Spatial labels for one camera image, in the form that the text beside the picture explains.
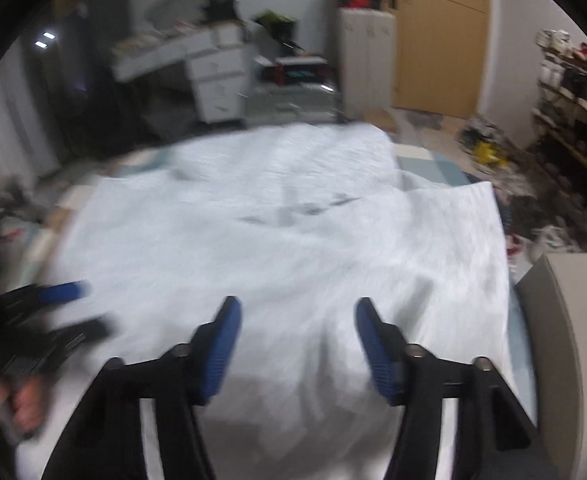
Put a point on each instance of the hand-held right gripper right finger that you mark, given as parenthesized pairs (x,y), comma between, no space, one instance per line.
(378,350)

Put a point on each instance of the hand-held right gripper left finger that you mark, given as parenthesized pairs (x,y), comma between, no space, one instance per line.
(221,355)

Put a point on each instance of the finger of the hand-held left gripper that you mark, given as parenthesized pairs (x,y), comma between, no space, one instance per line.
(85,332)
(65,292)

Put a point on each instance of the light grey sweatshirt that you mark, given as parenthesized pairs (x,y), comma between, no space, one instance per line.
(283,240)

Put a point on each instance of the person's left hand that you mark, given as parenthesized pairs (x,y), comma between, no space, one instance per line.
(23,405)

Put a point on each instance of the beige box furniture corner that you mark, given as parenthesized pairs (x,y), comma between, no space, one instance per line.
(558,350)

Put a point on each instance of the dark glass cabinet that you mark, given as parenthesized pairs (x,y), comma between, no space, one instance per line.
(58,90)

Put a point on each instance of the yellow floor item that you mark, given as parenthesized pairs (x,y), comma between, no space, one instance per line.
(488,154)

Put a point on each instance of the grey fridge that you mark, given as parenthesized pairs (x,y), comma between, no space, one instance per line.
(110,60)

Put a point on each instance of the silver suitcase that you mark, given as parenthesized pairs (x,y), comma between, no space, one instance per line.
(293,102)

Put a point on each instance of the white dressing desk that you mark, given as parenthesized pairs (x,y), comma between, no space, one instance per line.
(213,65)

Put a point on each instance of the white small cabinet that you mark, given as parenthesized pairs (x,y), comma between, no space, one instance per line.
(366,60)

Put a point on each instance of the red and black box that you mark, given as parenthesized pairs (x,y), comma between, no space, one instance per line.
(298,70)

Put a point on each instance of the wooden shoe rack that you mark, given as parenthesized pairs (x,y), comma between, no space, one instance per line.
(578,110)

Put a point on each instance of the wooden door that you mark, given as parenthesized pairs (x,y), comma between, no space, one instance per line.
(441,35)

